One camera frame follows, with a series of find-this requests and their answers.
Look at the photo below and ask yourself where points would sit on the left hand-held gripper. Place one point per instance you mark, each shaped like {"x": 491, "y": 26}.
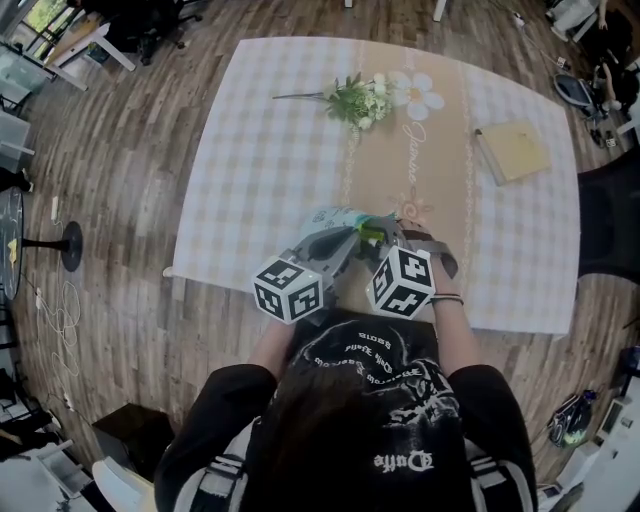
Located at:
{"x": 287, "y": 290}

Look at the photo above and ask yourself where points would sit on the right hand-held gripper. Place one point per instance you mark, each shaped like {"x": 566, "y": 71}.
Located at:
{"x": 400, "y": 280}

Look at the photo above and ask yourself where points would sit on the light blue pencil case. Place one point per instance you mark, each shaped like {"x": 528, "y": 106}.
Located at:
{"x": 330, "y": 216}

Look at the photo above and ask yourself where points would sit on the person's left forearm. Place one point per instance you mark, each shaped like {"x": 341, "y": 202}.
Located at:
{"x": 270, "y": 345}

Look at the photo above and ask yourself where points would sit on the person's right forearm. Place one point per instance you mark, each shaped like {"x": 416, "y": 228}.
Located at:
{"x": 452, "y": 340}

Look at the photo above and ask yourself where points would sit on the black wrist band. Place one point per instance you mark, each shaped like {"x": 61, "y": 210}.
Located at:
{"x": 447, "y": 299}

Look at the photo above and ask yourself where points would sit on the checkered flower-print tablecloth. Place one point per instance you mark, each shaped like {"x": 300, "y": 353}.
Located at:
{"x": 275, "y": 165}

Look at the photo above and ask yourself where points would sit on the artificial white flower bouquet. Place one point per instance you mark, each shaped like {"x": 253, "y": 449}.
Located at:
{"x": 357, "y": 102}

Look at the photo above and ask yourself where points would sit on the yellow notebook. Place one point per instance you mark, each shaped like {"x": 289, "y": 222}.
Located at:
{"x": 515, "y": 152}

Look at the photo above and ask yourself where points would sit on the person's black printed shirt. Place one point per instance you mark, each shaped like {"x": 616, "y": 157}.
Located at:
{"x": 425, "y": 400}

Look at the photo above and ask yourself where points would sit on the black mesh office chair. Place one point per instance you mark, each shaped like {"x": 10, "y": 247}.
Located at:
{"x": 612, "y": 225}

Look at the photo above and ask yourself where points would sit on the grey round floor device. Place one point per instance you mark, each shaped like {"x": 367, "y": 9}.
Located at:
{"x": 575, "y": 92}

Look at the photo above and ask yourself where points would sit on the black backpack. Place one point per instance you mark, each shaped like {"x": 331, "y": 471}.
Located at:
{"x": 570, "y": 422}

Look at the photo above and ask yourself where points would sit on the black box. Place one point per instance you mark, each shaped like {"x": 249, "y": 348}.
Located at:
{"x": 135, "y": 440}

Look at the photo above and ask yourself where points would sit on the white power strip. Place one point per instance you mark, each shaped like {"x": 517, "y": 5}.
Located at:
{"x": 55, "y": 207}

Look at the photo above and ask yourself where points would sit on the black swivel chair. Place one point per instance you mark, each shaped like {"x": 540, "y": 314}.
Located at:
{"x": 145, "y": 30}

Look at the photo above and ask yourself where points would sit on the green waste bin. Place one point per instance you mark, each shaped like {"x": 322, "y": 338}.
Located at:
{"x": 97, "y": 52}

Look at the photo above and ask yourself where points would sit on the yellow sticky note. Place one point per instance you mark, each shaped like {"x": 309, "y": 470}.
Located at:
{"x": 12, "y": 250}

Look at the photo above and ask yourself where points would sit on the white desk with wooden top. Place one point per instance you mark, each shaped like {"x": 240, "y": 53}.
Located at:
{"x": 75, "y": 50}

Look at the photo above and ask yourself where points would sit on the beige round table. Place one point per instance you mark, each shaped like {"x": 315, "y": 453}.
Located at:
{"x": 120, "y": 487}

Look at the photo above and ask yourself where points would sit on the black jacket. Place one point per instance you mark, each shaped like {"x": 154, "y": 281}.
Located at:
{"x": 15, "y": 180}

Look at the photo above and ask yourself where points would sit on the round black pedestal table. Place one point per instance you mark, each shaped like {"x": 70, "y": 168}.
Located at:
{"x": 10, "y": 235}

